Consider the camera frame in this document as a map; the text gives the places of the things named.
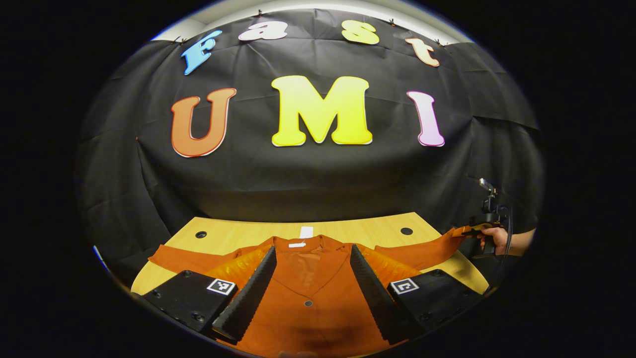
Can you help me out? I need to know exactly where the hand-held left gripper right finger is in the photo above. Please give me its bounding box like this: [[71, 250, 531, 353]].
[[350, 244, 483, 346]]

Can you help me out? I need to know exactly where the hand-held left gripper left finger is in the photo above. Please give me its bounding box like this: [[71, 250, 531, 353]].
[[142, 245, 278, 346]]

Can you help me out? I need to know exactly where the rust orange knit garment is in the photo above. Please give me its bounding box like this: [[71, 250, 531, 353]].
[[148, 226, 470, 358]]

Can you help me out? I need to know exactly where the black backdrop cloth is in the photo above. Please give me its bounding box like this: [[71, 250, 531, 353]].
[[75, 7, 547, 289]]

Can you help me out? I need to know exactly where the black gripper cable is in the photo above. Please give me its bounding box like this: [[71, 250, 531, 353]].
[[496, 204, 515, 284]]

